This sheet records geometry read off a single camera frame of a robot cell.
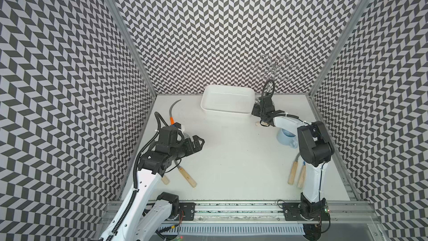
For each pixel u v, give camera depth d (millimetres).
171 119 1056
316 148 535
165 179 806
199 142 662
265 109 788
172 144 557
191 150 640
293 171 847
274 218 724
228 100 1127
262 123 887
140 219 398
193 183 801
